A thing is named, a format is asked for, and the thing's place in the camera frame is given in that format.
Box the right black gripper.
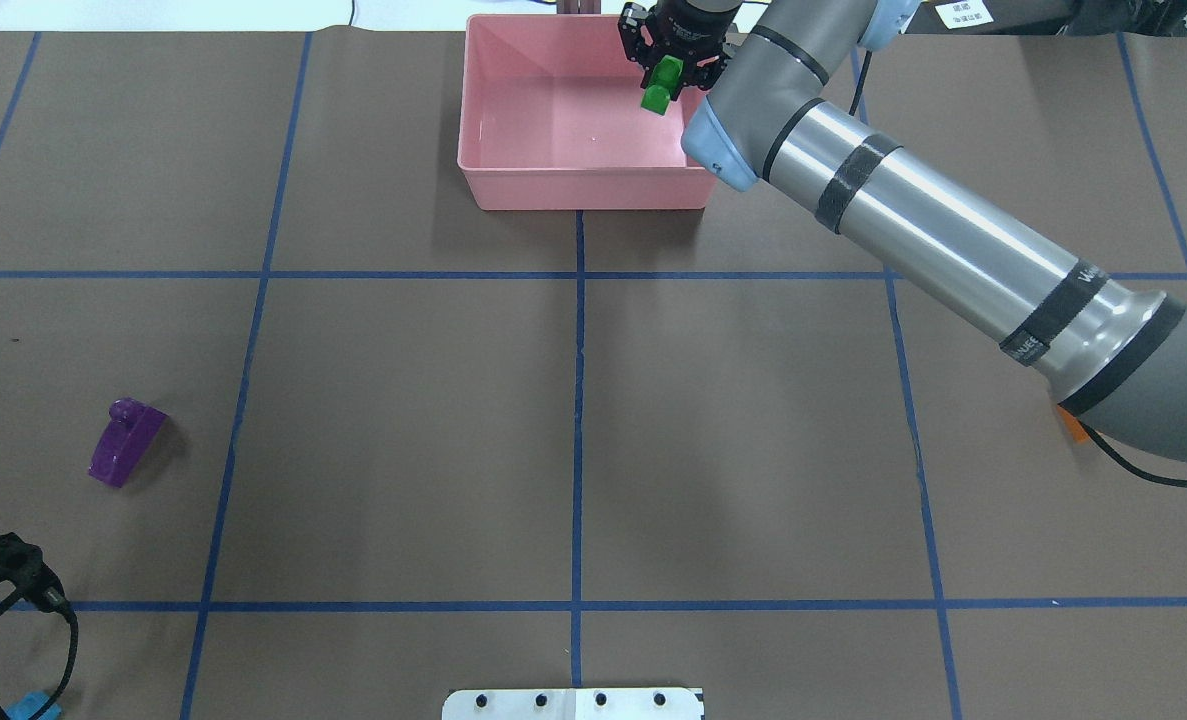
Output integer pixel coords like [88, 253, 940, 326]
[639, 1, 741, 91]

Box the green block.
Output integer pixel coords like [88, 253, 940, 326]
[640, 55, 684, 117]

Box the long blue block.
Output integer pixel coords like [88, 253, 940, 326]
[4, 692, 62, 720]

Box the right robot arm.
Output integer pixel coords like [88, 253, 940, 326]
[618, 1, 1187, 461]

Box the pink plastic box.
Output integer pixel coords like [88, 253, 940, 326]
[457, 14, 716, 211]

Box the orange block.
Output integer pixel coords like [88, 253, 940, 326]
[1054, 404, 1091, 446]

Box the purple block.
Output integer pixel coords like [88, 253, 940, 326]
[87, 397, 169, 488]

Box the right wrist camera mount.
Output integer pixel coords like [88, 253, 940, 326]
[617, 1, 653, 66]

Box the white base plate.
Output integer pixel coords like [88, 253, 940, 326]
[442, 684, 706, 719]

